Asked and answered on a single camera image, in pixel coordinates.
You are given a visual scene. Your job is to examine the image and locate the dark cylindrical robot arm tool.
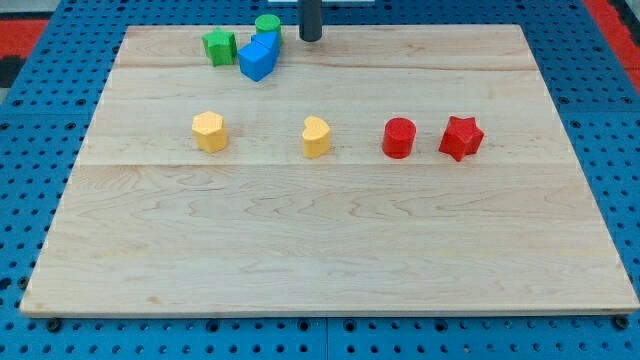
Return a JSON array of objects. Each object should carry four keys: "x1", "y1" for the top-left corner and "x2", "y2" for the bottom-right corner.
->
[{"x1": 297, "y1": 0, "x2": 323, "y2": 42}]

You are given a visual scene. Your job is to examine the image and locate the yellow heart block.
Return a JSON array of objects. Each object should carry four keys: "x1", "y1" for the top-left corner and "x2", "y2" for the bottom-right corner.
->
[{"x1": 302, "y1": 116, "x2": 331, "y2": 159}]

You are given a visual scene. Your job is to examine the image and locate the red cylinder block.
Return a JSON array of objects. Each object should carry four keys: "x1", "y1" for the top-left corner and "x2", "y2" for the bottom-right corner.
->
[{"x1": 381, "y1": 117, "x2": 417, "y2": 159}]

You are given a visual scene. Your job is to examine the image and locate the light wooden board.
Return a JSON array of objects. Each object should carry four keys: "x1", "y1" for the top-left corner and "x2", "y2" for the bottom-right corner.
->
[{"x1": 20, "y1": 25, "x2": 639, "y2": 319}]

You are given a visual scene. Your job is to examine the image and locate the yellow hexagon block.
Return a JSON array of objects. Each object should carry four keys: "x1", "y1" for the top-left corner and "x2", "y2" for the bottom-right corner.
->
[{"x1": 192, "y1": 111, "x2": 228, "y2": 153}]

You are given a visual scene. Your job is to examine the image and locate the red star block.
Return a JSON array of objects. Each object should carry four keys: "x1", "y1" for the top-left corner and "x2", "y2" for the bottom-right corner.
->
[{"x1": 438, "y1": 116, "x2": 484, "y2": 162}]

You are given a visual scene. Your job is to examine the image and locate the blue block behind cube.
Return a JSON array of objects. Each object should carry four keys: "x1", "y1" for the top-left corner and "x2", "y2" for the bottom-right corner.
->
[{"x1": 251, "y1": 31, "x2": 280, "y2": 58}]

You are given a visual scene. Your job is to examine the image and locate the green star block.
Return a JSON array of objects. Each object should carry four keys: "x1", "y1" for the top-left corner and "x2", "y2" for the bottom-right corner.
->
[{"x1": 201, "y1": 27, "x2": 237, "y2": 67}]

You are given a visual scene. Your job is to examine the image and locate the green cylinder block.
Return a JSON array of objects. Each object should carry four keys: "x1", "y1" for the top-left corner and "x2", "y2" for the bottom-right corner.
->
[{"x1": 254, "y1": 14, "x2": 281, "y2": 36}]

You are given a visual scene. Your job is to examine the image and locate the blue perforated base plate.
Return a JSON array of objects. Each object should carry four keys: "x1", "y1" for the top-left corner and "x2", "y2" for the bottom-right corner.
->
[{"x1": 1, "y1": 0, "x2": 639, "y2": 359}]

